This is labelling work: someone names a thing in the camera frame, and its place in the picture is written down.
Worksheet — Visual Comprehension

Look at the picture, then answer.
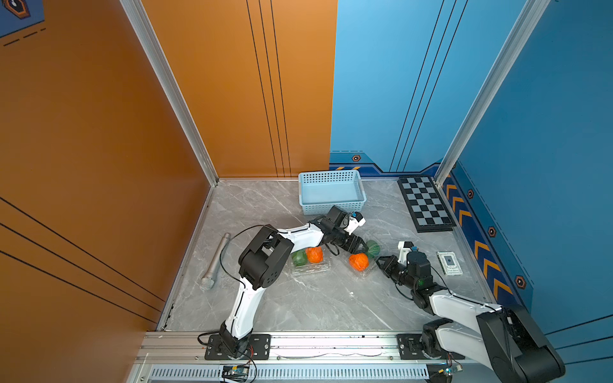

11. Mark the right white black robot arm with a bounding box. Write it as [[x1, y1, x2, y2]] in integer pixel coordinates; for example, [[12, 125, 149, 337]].
[[376, 251, 566, 382]]

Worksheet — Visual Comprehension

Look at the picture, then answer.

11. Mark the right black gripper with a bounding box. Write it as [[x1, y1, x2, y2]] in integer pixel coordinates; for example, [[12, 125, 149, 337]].
[[373, 254, 418, 291]]

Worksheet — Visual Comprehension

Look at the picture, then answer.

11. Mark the green orange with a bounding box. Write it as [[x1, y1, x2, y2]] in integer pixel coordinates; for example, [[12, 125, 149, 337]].
[[291, 250, 310, 267], [366, 239, 381, 259]]

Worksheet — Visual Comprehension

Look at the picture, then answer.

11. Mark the green circuit board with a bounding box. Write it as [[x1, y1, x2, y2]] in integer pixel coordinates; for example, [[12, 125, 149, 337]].
[[221, 365, 250, 383], [437, 364, 464, 380]]

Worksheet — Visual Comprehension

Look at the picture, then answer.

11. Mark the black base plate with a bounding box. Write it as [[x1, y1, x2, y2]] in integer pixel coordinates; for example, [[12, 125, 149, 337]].
[[204, 334, 271, 362], [396, 334, 446, 361]]

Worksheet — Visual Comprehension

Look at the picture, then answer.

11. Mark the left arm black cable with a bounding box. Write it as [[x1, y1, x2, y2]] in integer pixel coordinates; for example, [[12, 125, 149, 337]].
[[218, 223, 267, 288]]

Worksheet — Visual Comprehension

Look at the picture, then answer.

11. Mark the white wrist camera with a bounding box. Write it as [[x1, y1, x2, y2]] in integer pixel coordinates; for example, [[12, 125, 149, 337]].
[[344, 212, 366, 235], [397, 241, 415, 265]]

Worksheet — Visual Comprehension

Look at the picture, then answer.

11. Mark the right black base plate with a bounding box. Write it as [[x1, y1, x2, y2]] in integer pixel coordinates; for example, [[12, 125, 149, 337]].
[[396, 334, 446, 361]]

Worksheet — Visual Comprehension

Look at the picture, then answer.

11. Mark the clear plastic clamshell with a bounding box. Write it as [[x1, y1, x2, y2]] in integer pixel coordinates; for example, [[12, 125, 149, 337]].
[[346, 252, 381, 278], [290, 247, 331, 275]]

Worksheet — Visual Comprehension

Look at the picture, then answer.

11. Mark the right green circuit board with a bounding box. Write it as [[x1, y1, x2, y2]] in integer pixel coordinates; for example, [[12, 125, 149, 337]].
[[437, 364, 464, 380]]

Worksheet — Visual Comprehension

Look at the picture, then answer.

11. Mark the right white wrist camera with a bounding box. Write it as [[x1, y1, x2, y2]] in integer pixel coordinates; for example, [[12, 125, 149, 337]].
[[397, 241, 415, 265]]

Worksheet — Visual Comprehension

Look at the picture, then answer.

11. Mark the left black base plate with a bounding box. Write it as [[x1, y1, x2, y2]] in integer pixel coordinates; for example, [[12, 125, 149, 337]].
[[204, 334, 271, 362]]

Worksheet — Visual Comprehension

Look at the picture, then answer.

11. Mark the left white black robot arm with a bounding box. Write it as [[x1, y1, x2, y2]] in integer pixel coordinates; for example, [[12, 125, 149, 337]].
[[219, 206, 368, 358]]

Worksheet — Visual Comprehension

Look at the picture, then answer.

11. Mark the orange fruit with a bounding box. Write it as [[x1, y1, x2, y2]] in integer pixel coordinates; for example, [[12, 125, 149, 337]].
[[349, 253, 370, 272], [305, 247, 324, 264]]

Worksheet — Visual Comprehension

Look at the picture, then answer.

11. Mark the small white tag card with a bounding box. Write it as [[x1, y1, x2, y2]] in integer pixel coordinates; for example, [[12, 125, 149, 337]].
[[437, 252, 463, 275]]

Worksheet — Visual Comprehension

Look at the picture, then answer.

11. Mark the black white checkerboard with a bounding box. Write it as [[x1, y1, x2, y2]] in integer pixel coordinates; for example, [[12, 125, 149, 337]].
[[397, 175, 455, 233]]

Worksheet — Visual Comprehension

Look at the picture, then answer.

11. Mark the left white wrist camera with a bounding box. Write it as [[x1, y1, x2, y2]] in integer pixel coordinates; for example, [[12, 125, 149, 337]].
[[344, 212, 366, 235]]

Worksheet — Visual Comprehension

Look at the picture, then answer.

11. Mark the left green circuit board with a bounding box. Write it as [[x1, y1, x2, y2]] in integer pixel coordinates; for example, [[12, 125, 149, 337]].
[[221, 365, 250, 383]]

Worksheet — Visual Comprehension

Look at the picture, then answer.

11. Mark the grey metal cylinder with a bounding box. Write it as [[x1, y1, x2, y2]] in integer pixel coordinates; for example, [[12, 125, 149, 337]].
[[200, 233, 231, 291]]

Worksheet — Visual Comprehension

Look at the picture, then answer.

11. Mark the aluminium front rail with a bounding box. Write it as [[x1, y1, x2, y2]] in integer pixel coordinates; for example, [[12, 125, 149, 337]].
[[136, 325, 494, 367]]

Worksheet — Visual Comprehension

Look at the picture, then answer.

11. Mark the light blue plastic basket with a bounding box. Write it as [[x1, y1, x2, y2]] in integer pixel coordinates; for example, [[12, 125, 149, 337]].
[[299, 170, 367, 215]]

